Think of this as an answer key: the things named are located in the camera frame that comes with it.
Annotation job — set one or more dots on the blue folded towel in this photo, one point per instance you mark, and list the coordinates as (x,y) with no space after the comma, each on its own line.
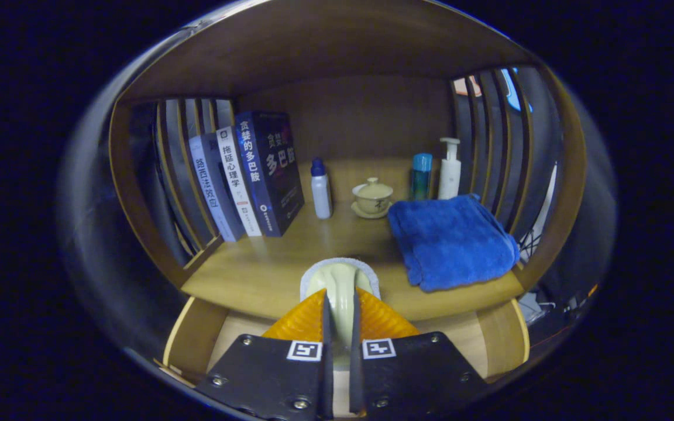
(451,242)

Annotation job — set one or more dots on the dark blue book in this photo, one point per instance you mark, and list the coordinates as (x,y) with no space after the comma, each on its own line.
(272,169)

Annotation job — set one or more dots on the cream lidded teacup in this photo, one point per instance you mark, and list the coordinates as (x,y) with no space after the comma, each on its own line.
(373,199)

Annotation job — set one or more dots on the wooden cabinet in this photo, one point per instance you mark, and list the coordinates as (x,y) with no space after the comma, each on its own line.
(360,117)

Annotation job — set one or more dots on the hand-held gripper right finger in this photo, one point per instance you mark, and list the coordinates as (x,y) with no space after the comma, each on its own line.
(354,374)

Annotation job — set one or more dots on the white pump bottle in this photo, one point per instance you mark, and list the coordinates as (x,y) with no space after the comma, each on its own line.
(449,175)

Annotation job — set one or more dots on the teal bottle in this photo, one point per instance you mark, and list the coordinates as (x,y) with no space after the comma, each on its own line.
(420,178)

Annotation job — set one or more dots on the white book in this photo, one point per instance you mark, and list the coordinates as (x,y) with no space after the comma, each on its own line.
(237,181)

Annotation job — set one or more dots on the wooden countertop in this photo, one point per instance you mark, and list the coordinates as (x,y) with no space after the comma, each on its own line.
(290,257)

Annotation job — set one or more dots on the wooden drawer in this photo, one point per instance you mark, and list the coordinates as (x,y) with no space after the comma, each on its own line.
(196,336)

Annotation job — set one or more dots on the white bottle blue cap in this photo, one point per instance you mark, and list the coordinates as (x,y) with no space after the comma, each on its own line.
(321,196)

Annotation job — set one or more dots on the light blue book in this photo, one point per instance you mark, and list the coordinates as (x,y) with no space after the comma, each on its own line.
(211,187)

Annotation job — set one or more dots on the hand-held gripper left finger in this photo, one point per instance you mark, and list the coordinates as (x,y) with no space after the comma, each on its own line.
(328,374)

